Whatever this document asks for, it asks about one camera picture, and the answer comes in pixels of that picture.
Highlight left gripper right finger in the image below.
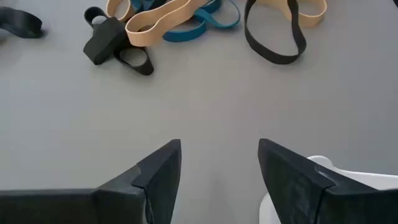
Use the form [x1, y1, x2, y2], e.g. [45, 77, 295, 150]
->
[257, 138, 398, 224]

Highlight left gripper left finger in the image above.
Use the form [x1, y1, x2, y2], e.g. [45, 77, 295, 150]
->
[0, 139, 182, 224]

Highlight long black rubber band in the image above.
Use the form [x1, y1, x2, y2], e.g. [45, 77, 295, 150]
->
[244, 0, 307, 65]

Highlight blue rubber band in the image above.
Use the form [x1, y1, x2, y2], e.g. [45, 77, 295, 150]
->
[193, 0, 241, 30]
[130, 0, 170, 13]
[161, 8, 208, 43]

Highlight tan rubber band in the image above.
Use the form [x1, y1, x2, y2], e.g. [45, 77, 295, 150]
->
[124, 0, 210, 47]
[257, 0, 328, 28]
[105, 0, 137, 23]

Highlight white plastic basket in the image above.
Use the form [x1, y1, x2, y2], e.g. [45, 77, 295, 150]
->
[259, 155, 398, 224]

